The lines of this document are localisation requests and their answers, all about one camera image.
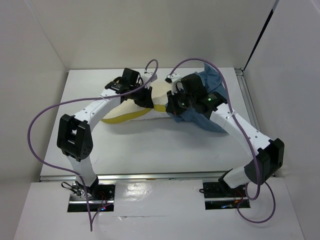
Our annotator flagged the aluminium front rail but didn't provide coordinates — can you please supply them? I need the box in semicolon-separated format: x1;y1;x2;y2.
38;170;276;183

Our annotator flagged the cream pillow with yellow band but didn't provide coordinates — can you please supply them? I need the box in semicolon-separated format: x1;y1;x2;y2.
101;82;170;124

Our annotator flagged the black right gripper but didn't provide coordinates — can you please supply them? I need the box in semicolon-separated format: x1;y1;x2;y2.
165;86;195;116

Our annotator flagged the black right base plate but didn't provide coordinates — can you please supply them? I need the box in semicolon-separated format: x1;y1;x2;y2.
198;182;251;210

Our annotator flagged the blue fabric pillowcase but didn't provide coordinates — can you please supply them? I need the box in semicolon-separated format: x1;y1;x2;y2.
167;63;227;134

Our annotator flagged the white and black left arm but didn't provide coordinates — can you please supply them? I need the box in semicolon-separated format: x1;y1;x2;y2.
57;68;157;200

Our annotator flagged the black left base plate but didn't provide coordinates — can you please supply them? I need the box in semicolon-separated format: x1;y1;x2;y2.
61;181;116;213

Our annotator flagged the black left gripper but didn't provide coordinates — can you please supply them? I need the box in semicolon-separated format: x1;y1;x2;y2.
129;83;154;108

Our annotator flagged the black vertical corner post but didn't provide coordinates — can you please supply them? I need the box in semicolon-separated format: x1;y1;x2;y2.
243;0;279;71

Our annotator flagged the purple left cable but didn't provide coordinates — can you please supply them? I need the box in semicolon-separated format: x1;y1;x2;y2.
27;58;159;232

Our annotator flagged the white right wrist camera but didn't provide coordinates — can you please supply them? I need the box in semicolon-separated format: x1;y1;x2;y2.
165;73;182;95

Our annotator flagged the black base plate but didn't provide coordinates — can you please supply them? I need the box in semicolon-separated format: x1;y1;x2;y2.
198;182;251;210
61;181;116;213

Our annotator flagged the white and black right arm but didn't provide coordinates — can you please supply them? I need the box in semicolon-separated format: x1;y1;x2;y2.
165;73;285;196

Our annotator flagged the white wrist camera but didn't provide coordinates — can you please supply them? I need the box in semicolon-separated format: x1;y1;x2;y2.
141;72;158;89
165;73;182;95

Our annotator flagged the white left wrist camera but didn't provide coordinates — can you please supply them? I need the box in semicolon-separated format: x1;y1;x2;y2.
141;72;158;89

